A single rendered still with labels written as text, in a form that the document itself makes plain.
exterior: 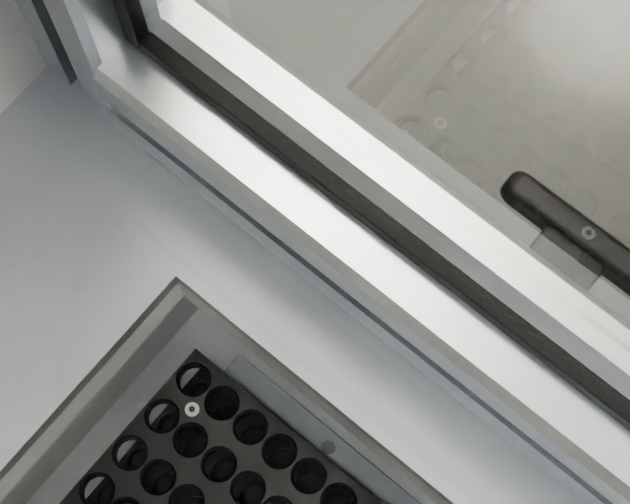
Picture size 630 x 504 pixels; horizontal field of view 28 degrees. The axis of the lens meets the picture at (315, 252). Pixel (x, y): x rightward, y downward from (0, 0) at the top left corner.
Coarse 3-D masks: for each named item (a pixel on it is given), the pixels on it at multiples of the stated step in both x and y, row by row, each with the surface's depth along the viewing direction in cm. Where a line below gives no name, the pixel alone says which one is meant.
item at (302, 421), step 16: (240, 368) 53; (256, 368) 53; (240, 384) 53; (256, 384) 53; (272, 384) 53; (272, 400) 52; (288, 400) 52; (288, 416) 52; (304, 416) 52; (304, 432) 52; (320, 432) 52; (320, 448) 52; (336, 448) 52; (352, 448) 52; (336, 464) 52; (352, 464) 52; (368, 464) 52; (368, 480) 51; (384, 480) 51; (384, 496) 51; (400, 496) 51
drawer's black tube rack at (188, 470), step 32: (192, 384) 51; (160, 416) 50; (192, 416) 47; (224, 416) 50; (256, 416) 50; (160, 448) 47; (192, 448) 50; (224, 448) 47; (288, 448) 50; (128, 480) 46; (160, 480) 50; (192, 480) 46; (224, 480) 46; (256, 480) 49; (320, 480) 50
